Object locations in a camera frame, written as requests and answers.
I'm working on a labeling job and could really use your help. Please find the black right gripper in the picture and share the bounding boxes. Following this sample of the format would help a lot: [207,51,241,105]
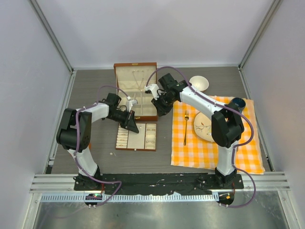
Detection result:
[151,93,176,117]

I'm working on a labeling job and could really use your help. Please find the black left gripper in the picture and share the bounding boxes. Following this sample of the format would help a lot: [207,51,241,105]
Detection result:
[108,110,139,133]

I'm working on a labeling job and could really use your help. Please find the brown jewelry tray insert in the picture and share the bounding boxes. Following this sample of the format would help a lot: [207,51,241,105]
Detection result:
[115,123,157,151]

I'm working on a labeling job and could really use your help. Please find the silver chain necklace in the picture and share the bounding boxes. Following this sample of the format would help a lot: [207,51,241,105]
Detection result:
[132,70,145,92]

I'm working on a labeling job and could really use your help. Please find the brown jewelry box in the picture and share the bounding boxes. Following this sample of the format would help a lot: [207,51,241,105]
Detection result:
[113,62,158,122]

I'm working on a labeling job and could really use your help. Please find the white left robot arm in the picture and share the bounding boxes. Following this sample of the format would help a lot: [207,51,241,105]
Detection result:
[56,93,139,190]

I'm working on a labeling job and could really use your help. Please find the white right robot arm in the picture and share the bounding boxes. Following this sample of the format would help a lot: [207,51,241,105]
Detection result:
[144,73,244,188]

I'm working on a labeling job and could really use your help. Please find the gold fork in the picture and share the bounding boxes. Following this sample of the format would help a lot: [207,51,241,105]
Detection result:
[183,110,189,146]

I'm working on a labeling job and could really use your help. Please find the decorated ceramic plate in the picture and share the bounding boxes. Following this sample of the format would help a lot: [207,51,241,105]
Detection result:
[193,112,214,142]

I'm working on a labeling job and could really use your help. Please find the white ceramic bowl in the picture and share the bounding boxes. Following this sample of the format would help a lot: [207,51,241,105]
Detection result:
[189,75,209,92]

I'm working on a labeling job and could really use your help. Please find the yellow checkered cloth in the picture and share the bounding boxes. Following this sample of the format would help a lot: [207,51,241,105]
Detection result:
[171,99,265,175]

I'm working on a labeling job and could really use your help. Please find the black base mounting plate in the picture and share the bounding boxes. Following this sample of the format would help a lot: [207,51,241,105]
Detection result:
[73,173,244,196]

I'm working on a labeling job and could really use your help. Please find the dark blue mug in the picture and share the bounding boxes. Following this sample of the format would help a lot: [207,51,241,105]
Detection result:
[231,97,246,113]

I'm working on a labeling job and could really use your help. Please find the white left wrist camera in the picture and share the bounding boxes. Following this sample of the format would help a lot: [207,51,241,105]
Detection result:
[126,96,138,112]

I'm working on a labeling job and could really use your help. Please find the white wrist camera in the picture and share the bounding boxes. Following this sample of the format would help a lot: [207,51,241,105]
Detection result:
[144,83,160,100]
[126,96,138,112]

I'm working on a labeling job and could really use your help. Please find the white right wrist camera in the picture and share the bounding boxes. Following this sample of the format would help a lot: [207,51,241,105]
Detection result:
[144,83,160,100]

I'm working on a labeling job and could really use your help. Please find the white slotted cable duct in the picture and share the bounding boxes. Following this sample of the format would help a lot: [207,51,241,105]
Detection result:
[41,193,219,203]

